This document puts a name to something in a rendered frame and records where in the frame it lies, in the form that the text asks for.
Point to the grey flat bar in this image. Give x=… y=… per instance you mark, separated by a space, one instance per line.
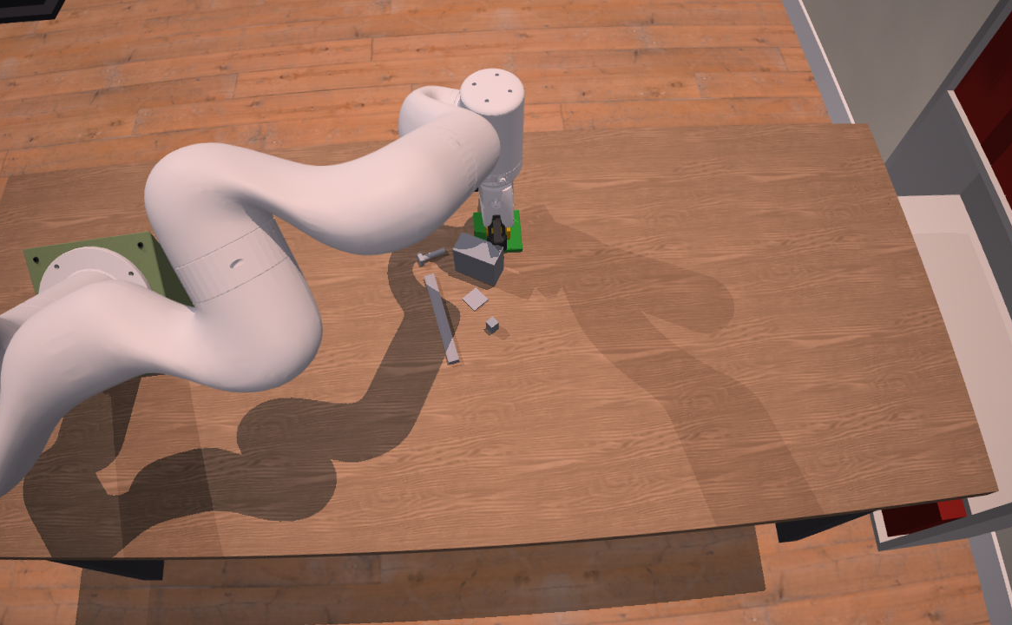
x=442 y=322

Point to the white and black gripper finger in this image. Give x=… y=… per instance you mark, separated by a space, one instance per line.
x=498 y=237

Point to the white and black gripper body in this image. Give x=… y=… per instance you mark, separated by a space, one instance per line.
x=503 y=203

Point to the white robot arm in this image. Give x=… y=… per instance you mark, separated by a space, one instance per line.
x=255 y=325

